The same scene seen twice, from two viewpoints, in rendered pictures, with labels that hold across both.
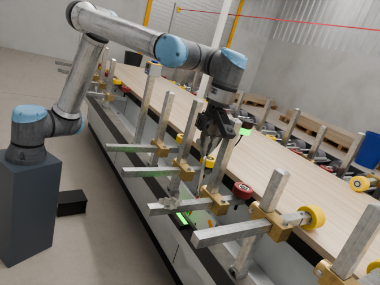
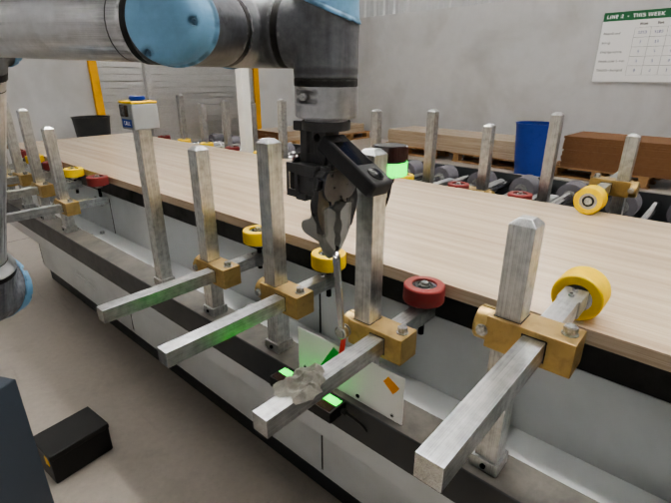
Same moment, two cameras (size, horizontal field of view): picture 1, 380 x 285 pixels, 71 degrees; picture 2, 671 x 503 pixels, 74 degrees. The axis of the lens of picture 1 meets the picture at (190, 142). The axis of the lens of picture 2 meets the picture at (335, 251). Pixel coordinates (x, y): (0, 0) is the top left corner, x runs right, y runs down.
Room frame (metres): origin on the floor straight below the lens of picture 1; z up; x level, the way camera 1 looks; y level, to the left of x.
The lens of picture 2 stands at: (0.25, 0.07, 1.28)
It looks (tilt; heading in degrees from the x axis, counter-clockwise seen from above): 21 degrees down; 348
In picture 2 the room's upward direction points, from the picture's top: straight up
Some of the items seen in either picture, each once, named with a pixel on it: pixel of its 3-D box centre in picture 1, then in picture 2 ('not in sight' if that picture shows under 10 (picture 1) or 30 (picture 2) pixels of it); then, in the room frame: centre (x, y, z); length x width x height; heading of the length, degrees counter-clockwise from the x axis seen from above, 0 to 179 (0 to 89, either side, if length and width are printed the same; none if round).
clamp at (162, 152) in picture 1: (159, 147); (216, 269); (1.32, 0.15, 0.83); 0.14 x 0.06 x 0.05; 37
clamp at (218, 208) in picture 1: (213, 199); (377, 333); (0.92, -0.15, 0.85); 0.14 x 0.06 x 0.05; 37
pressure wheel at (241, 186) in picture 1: (239, 197); (422, 307); (0.98, -0.26, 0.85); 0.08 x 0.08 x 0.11
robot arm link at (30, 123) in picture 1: (30, 124); not in sight; (1.24, 0.80, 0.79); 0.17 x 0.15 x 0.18; 149
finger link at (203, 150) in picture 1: (201, 144); (316, 230); (0.91, -0.04, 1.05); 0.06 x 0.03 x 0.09; 37
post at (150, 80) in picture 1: (143, 112); (153, 211); (1.55, 0.32, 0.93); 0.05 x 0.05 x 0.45; 37
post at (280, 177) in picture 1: (255, 233); (502, 373); (0.74, -0.29, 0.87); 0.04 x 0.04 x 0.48; 37
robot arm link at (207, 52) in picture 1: (201, 58); (247, 33); (0.97, 0.05, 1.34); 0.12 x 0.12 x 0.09; 59
